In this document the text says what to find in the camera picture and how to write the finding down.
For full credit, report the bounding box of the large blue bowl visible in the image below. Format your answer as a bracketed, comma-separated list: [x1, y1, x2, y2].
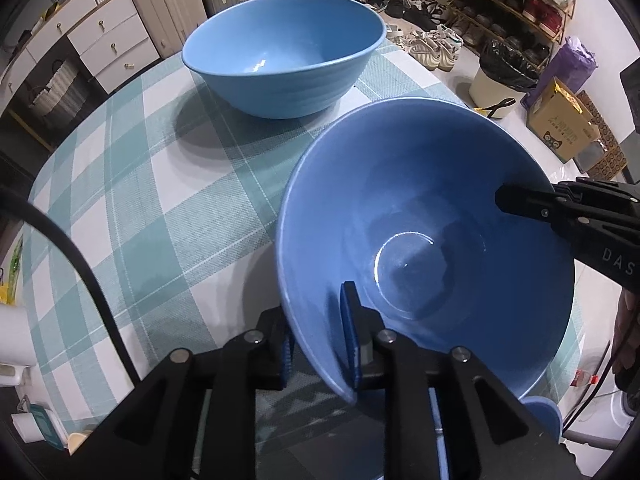
[276, 96, 574, 405]

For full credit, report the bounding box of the light blue bowl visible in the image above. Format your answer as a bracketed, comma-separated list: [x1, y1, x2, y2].
[181, 0, 386, 119]

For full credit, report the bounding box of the person's right hand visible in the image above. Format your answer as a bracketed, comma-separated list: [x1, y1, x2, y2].
[612, 288, 639, 391]

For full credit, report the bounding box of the cardboard box with cat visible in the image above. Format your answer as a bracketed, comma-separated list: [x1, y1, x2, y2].
[527, 77, 600, 162]

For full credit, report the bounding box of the small teal box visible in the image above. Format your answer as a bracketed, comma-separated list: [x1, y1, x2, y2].
[29, 404, 68, 450]

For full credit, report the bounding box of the white trash bin black bag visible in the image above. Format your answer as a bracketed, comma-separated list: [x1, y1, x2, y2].
[469, 39, 539, 120]

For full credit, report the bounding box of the purple bag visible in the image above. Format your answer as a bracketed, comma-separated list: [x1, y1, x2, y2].
[521, 36, 598, 110]

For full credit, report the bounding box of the white electric kettle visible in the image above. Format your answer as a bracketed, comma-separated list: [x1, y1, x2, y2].
[0, 304, 38, 387]

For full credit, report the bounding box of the shoe rack with shoes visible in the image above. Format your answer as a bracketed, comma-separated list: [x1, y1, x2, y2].
[447, 0, 577, 72]

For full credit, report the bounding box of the green packet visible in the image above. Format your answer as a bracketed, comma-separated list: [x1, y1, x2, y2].
[0, 235, 23, 306]

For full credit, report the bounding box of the checkered teal tablecloth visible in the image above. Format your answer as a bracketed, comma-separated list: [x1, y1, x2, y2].
[22, 42, 462, 479]

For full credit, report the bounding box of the woven laundry basket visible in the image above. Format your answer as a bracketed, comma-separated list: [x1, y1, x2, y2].
[29, 60, 90, 127]

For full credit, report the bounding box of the white drawer desk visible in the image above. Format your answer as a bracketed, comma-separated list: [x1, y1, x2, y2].
[1, 0, 160, 108]

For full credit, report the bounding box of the black cable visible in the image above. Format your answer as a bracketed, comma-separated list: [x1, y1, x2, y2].
[0, 184, 144, 386]

